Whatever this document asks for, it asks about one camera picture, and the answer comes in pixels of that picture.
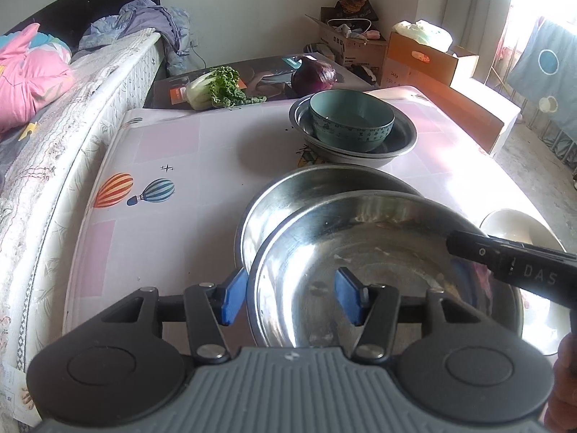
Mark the white ceramic bowl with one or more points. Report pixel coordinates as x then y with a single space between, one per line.
509 223

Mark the white plastic bag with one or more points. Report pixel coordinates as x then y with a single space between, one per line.
421 34

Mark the pink quilt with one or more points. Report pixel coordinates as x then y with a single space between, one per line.
31 76

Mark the person's right hand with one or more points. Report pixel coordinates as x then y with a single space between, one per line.
565 379

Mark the open brown cardboard box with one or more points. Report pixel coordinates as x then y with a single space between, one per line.
405 70

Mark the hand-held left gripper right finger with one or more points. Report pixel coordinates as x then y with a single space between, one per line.
349 295

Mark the deep stainless steel bowl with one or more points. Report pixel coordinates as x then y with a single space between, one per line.
401 137

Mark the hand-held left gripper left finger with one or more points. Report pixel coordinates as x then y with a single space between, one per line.
234 295

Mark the grey bed sheet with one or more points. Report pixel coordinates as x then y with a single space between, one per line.
13 153

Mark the white quilted mattress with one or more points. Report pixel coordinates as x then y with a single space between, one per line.
67 153

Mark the long cardboard box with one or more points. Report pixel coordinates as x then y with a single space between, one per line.
478 112

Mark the pile of blue clothes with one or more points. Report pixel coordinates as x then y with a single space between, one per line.
148 20

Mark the napa cabbage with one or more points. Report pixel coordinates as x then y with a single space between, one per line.
212 88

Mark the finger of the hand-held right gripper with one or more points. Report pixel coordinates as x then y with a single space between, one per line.
469 246

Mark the dark printed bag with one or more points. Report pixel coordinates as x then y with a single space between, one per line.
356 7

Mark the blue blanket with circles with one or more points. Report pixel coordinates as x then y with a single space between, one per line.
547 81

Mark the black bed headboard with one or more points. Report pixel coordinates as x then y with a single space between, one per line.
90 4

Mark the wide stainless steel plate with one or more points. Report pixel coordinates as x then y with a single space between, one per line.
360 243

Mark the teal ceramic bowl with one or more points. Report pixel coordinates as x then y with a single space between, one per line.
351 131

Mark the red onion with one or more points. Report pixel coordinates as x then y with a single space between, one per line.
315 79

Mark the printed cardboard box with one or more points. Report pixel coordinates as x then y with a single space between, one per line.
356 49

